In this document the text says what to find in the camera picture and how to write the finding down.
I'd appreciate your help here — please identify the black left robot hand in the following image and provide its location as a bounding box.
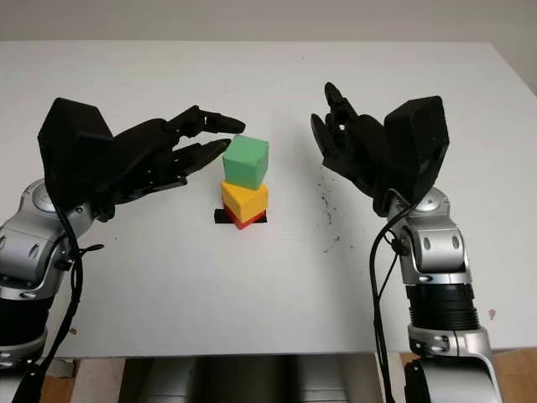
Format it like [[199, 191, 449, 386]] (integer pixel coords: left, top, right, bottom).
[[83, 104, 247, 223]]

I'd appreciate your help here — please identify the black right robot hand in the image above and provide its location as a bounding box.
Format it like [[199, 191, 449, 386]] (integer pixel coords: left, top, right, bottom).
[[310, 81, 400, 217]]

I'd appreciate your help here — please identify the green cube block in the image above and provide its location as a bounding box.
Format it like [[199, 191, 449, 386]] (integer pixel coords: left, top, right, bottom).
[[222, 134, 269, 189]]

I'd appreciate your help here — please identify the yellow cube block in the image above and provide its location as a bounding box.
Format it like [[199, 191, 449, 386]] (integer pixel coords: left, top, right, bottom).
[[220, 180, 269, 222]]

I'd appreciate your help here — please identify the red cube block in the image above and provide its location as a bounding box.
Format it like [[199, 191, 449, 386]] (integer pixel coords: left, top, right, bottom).
[[222, 203, 268, 230]]

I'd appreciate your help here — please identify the black tape strip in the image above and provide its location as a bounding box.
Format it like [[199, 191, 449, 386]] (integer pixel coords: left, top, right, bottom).
[[213, 208, 269, 226]]

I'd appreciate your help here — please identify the dark grey robot torso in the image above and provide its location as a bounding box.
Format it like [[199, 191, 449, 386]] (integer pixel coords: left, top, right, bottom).
[[119, 354, 377, 403]]

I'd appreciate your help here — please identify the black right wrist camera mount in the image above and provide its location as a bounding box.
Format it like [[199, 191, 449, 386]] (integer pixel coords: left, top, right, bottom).
[[384, 95, 451, 207]]

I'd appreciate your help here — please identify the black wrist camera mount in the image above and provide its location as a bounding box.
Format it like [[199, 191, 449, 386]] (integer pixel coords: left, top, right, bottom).
[[384, 95, 451, 207], [37, 97, 115, 211]]

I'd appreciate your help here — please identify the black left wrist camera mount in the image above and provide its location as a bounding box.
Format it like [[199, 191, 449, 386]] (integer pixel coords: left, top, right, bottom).
[[37, 97, 115, 211]]

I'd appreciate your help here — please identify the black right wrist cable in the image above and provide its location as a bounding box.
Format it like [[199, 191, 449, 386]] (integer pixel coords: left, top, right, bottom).
[[368, 196, 416, 403]]

